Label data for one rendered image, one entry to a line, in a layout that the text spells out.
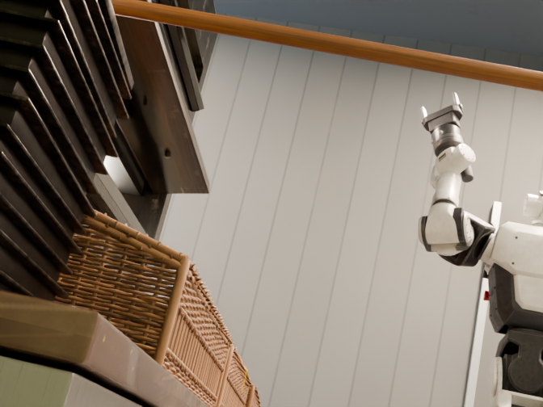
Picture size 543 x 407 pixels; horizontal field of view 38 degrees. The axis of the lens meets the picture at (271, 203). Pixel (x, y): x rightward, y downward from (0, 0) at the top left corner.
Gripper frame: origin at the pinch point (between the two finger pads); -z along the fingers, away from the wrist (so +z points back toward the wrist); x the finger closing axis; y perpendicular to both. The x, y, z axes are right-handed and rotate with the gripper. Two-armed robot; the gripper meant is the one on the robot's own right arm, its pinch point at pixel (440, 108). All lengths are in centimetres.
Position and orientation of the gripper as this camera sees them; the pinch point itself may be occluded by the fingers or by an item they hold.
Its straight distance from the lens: 253.6
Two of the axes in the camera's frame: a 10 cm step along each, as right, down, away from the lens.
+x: 8.3, -3.6, -4.3
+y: -5.6, -5.0, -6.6
